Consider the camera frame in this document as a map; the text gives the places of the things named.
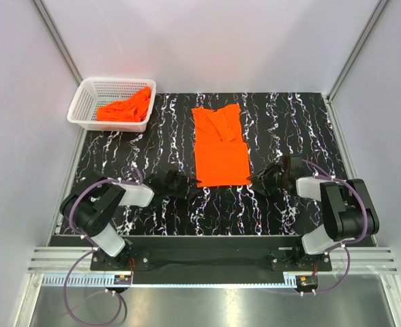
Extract white plastic basket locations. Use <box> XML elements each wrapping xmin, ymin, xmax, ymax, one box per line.
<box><xmin>67</xmin><ymin>77</ymin><xmax>156</xmax><ymax>133</ymax></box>

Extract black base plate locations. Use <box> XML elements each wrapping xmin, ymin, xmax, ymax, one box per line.
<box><xmin>91</xmin><ymin>236</ymin><xmax>332</xmax><ymax>287</ymax></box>

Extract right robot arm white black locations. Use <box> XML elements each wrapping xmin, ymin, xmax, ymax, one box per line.
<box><xmin>248</xmin><ymin>155</ymin><xmax>380</xmax><ymax>271</ymax></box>

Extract orange t shirts in basket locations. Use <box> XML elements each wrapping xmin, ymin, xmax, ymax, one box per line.
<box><xmin>96</xmin><ymin>87</ymin><xmax>151</xmax><ymax>123</ymax></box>

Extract left connector box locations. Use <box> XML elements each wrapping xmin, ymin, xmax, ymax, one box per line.
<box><xmin>114</xmin><ymin>275</ymin><xmax>132</xmax><ymax>285</ymax></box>

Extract aluminium frame rail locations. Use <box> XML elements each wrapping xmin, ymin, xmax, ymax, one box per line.
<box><xmin>27</xmin><ymin>247</ymin><xmax>398</xmax><ymax>289</ymax></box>

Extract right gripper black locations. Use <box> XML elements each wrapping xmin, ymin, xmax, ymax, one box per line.
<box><xmin>247</xmin><ymin>162</ymin><xmax>288</xmax><ymax>196</ymax></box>

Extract orange t shirt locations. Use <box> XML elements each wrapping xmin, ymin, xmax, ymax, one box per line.
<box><xmin>192</xmin><ymin>104</ymin><xmax>250</xmax><ymax>187</ymax></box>

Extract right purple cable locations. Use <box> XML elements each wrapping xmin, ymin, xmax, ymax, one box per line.
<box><xmin>265</xmin><ymin>159</ymin><xmax>374</xmax><ymax>296</ymax></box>

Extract connector box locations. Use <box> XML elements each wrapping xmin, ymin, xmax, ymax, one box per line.
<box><xmin>297</xmin><ymin>275</ymin><xmax>318</xmax><ymax>287</ymax></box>
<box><xmin>114</xmin><ymin>275</ymin><xmax>132</xmax><ymax>285</ymax></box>

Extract black marble pattern mat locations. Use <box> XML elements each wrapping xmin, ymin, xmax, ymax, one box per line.
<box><xmin>73</xmin><ymin>93</ymin><xmax>347</xmax><ymax>236</ymax></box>

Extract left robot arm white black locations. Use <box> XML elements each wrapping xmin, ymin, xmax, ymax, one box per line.
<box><xmin>59</xmin><ymin>168</ymin><xmax>201</xmax><ymax>270</ymax></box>

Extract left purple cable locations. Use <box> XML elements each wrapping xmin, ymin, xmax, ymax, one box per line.
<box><xmin>63</xmin><ymin>166</ymin><xmax>145</xmax><ymax>324</ymax></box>

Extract purple cable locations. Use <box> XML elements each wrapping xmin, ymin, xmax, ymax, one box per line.
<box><xmin>63</xmin><ymin>166</ymin><xmax>145</xmax><ymax>324</ymax></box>
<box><xmin>265</xmin><ymin>159</ymin><xmax>374</xmax><ymax>296</ymax></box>

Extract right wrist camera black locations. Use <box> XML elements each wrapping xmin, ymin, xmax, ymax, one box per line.
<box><xmin>282</xmin><ymin>154</ymin><xmax>305</xmax><ymax>178</ymax></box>

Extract right connector box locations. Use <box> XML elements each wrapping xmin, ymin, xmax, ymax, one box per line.
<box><xmin>297</xmin><ymin>275</ymin><xmax>318</xmax><ymax>287</ymax></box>

